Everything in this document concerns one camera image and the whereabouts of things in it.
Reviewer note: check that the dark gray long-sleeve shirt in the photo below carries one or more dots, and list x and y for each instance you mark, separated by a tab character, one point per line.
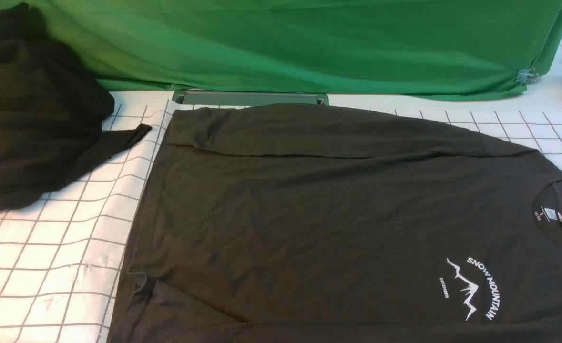
296	223

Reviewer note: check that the gray metal tray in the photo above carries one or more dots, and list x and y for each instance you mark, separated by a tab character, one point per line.
233	98

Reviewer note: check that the green backdrop cloth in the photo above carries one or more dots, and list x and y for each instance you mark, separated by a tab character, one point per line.
447	50

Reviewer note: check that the pile of dark clothes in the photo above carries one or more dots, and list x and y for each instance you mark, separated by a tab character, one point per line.
52	110

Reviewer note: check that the white grid table mat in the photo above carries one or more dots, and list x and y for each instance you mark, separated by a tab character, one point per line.
60	258

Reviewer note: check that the binder clip on cloth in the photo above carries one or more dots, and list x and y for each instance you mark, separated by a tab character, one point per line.
527	76

